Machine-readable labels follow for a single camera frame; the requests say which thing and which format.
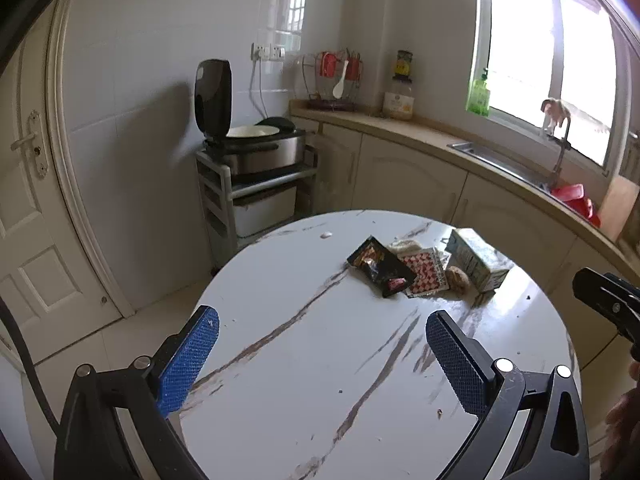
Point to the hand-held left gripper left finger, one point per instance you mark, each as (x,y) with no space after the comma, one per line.
(187,362)

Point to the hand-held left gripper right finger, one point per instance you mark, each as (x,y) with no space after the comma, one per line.
(452,360)

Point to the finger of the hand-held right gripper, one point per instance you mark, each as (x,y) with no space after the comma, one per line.
(597,292)
(625,285)

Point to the red checkered wrapper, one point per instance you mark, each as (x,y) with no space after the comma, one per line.
(425,272)

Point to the green white milk carton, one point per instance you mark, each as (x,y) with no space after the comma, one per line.
(475,257)

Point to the pale food scrap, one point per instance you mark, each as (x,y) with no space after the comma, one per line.
(406,246)

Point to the dark snack wrapper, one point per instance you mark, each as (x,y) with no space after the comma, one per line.
(377,262)

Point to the person's right hand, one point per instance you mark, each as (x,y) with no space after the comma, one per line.
(627,425)

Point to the pale cutting board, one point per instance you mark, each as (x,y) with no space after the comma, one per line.
(620,207)

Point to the red plastic basin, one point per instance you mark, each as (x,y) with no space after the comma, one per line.
(575,200)

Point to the metal faucet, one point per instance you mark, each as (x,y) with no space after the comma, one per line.
(560,160)

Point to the steel sink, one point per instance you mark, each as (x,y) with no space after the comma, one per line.
(495,160)

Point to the white storage cart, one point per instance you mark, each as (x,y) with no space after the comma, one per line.
(220,195)

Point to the pale cloth on faucet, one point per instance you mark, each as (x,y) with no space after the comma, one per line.
(552,110)

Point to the cream kitchen cabinet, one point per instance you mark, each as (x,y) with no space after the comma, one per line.
(400,175)

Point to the white door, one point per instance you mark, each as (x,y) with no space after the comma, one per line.
(45,210)

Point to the black silver rice cooker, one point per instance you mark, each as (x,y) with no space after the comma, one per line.
(265,152)

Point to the green dish soap bottle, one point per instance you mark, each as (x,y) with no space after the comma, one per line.
(478,95)

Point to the beige countertop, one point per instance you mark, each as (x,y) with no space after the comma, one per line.
(400,130)

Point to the black round lid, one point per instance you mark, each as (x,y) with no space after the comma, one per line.
(277,121)

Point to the clear plastic jar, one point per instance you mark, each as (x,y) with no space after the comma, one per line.
(398,102)

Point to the window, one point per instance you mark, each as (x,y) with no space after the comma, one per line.
(530,35)

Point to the white rice spoon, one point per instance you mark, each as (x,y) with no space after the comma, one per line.
(340,87)

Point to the dark bottle with yellow label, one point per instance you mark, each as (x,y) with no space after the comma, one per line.
(404,66)

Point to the red utensil cup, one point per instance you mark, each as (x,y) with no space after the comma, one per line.
(353,67)
(328,65)

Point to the white wall socket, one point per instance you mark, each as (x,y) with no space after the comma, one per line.
(267,51)

